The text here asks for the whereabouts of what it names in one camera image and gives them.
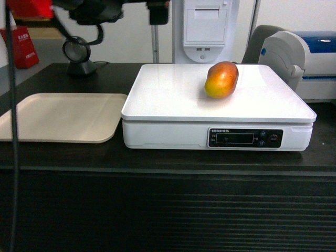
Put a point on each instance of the black checkout counter cabinet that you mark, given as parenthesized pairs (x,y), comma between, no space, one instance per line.
(107,197)

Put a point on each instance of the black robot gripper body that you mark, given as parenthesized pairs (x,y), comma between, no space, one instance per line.
(93,12)

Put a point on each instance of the beige plastic tray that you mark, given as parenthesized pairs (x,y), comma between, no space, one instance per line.
(69,117)

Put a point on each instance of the white blue label printer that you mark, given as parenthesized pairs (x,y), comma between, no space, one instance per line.
(305,61)

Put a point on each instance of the red fire extinguisher box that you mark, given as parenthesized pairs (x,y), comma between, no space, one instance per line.
(25,55)

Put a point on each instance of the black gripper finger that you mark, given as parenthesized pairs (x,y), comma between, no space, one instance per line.
(158,15)

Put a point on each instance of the white checkout scale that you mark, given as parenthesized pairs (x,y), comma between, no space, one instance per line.
(167,108)

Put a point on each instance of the black barcode scanner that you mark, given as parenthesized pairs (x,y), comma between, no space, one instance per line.
(78,52)

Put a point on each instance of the dark red yellow mango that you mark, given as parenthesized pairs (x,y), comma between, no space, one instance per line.
(221,80)

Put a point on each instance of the metal vertical pole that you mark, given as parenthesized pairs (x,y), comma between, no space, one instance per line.
(155,43)

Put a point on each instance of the white receipt printer kiosk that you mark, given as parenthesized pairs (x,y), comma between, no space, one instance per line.
(203,31)

